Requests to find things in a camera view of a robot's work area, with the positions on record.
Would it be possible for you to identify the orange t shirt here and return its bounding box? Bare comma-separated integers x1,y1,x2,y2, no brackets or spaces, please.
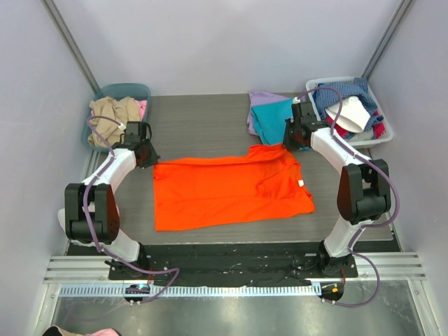
153,143,316,232

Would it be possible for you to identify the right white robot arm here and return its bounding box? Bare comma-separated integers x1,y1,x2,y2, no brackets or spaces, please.
283,97,391,277

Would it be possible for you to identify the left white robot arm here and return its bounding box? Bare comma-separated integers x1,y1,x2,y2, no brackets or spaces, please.
58,121,160,279

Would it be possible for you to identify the beige crumpled shirt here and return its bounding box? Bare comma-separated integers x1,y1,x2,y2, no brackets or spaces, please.
90,97,140,145

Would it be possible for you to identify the folded teal t shirt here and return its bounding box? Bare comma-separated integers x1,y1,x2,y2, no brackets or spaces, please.
251,99,293,146

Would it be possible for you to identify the pink garment in basket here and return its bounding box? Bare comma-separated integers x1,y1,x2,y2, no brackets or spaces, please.
136,100,148,121

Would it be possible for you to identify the teal plastic basket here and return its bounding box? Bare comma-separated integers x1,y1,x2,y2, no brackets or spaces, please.
81,83,151,152

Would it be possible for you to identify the blue checkered garment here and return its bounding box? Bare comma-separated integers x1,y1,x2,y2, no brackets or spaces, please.
314,78,384,132

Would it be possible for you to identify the folded lavender t shirt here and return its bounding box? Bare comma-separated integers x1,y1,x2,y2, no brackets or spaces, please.
246,91,292,136

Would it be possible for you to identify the white garment in basket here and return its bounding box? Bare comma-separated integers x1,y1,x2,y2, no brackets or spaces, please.
336,96,370,133

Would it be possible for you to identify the white plastic basket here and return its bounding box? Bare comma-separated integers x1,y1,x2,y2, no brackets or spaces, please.
305,76,393,148

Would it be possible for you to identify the red garment in basket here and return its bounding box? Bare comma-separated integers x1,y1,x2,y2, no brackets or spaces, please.
335,121,386,141

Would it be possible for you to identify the white mesh bag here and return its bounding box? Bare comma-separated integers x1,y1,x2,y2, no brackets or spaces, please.
57,208,72,242

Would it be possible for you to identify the pink cloth at bottom edge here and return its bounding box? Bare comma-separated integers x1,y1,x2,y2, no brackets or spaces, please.
41,325,122,336

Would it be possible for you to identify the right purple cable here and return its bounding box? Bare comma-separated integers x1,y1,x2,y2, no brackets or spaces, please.
292,86,400,308

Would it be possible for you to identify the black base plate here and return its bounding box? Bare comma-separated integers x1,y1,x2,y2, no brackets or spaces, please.
105,242,358,288

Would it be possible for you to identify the white slotted cable duct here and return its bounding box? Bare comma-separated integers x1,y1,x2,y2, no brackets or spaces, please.
59,283,321,298

